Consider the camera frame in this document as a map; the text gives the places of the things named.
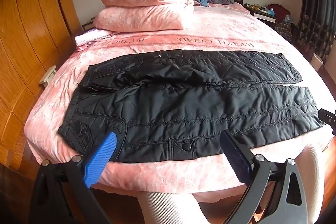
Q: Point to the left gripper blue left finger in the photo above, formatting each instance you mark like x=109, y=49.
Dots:
x=97, y=158

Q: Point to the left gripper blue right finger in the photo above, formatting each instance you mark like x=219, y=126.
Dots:
x=239, y=156

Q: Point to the black quilted pants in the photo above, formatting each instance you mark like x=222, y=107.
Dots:
x=173, y=105

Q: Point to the white waste bin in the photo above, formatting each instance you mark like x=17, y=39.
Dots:
x=316, y=62

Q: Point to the dark patterned curtain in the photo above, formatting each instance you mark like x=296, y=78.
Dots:
x=316, y=28

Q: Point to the dark red garment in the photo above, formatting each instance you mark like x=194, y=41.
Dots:
x=280, y=12

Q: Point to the nightstand with clutter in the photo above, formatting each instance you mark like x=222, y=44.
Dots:
x=262, y=15

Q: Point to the folded pink white towel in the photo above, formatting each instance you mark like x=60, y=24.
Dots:
x=85, y=40

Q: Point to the pink bed with bedspread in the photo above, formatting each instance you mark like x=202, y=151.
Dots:
x=218, y=28

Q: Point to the wooden wardrobe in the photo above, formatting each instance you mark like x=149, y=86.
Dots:
x=35, y=35

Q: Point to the folded pink duvet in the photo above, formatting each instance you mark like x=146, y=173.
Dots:
x=144, y=15

